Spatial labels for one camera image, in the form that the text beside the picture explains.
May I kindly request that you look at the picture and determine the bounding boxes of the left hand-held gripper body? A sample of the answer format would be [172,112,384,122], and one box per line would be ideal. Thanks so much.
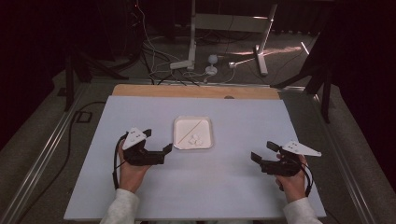
[121,126,166,167]

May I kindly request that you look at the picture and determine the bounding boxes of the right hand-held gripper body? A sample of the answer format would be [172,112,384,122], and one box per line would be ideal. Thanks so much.
[259,140,322,178]

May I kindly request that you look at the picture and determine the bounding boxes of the white square tray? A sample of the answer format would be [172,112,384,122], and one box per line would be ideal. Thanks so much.
[172,115,216,151]

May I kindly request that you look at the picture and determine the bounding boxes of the thin wooden skewer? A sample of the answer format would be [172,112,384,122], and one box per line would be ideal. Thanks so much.
[177,120,203,146]

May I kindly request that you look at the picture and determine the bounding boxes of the person's left hand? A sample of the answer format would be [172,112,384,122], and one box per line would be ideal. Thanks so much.
[117,145,152,195]

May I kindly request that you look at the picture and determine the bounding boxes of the person's right hand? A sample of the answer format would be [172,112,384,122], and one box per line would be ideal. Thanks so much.
[275,153,309,204]

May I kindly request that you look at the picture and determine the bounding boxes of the pale blue table board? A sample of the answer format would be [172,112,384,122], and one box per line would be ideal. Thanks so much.
[64,94,327,222]

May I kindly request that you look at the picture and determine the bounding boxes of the wooden board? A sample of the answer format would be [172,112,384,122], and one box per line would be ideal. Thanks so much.
[111,83,281,101]

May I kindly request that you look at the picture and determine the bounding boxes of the black tripod stand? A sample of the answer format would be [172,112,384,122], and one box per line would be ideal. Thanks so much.
[63,46,131,113]
[270,29,332,124]

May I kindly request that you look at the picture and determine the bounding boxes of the white power strip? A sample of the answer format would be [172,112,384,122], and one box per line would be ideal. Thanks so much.
[169,59,194,71]

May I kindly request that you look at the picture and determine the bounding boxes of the round white device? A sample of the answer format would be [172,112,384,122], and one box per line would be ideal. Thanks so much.
[205,54,219,77]

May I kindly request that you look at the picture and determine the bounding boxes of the white metal stand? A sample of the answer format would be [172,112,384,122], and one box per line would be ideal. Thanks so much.
[187,0,279,77]

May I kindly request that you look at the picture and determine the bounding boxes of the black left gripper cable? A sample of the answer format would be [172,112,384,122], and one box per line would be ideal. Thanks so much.
[111,133,129,190]

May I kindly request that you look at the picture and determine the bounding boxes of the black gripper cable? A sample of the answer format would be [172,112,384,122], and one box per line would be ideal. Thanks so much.
[298,161,314,198]
[111,133,129,190]

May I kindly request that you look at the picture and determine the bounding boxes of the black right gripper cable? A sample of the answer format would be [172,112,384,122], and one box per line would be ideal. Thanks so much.
[298,161,314,198]

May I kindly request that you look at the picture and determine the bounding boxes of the aluminium floor rail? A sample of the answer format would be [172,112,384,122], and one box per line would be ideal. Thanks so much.
[278,86,378,224]
[0,83,89,224]

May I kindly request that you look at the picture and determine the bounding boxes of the black square floor frame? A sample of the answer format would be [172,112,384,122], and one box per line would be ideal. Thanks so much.
[75,110,93,124]

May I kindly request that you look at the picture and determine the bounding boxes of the black floor cable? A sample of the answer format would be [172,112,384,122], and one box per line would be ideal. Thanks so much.
[15,101,107,224]

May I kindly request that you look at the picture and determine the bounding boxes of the white floor cable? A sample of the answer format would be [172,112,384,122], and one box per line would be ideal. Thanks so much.
[135,0,237,85]

